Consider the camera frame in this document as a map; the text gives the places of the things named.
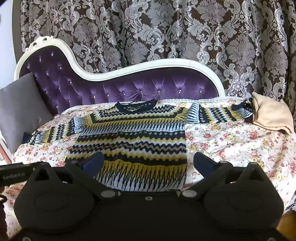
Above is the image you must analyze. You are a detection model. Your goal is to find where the grey pillow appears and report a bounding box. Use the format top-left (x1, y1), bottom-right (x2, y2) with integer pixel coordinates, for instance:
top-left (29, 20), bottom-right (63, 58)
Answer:
top-left (0, 72), bottom-right (55, 151)

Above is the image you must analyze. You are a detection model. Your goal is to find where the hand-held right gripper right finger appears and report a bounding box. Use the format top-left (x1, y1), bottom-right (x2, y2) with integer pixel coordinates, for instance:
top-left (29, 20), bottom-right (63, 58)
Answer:
top-left (179, 152), bottom-right (270, 200)

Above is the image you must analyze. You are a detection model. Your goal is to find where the patterned yellow navy knit sweater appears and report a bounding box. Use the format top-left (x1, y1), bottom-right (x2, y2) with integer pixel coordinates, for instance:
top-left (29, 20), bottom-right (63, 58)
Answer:
top-left (22, 99), bottom-right (255, 193)

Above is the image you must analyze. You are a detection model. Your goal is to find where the beige cloth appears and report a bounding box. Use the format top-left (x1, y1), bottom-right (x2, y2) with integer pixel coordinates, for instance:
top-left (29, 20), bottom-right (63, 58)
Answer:
top-left (251, 91), bottom-right (294, 135)

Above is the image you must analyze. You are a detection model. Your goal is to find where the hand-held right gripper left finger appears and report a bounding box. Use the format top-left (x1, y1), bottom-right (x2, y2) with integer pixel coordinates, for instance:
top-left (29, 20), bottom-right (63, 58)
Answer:
top-left (25, 152), bottom-right (122, 200)

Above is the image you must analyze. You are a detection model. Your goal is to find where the floral bedspread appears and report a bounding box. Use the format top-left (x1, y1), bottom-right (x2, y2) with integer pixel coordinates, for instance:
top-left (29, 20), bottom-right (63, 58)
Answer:
top-left (3, 97), bottom-right (296, 234)

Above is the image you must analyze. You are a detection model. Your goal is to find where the brown wooden furniture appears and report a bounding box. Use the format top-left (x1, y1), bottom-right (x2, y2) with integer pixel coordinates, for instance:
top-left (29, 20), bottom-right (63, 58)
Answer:
top-left (0, 133), bottom-right (12, 163)

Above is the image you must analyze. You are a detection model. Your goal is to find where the purple tufted sofa white frame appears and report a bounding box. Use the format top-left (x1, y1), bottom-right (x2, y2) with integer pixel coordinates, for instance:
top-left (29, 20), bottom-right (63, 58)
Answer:
top-left (14, 36), bottom-right (226, 116)

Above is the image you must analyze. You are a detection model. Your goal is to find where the brown silver damask curtain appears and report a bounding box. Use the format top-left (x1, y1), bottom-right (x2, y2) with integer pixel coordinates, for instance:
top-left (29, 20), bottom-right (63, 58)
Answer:
top-left (20, 0), bottom-right (296, 135)

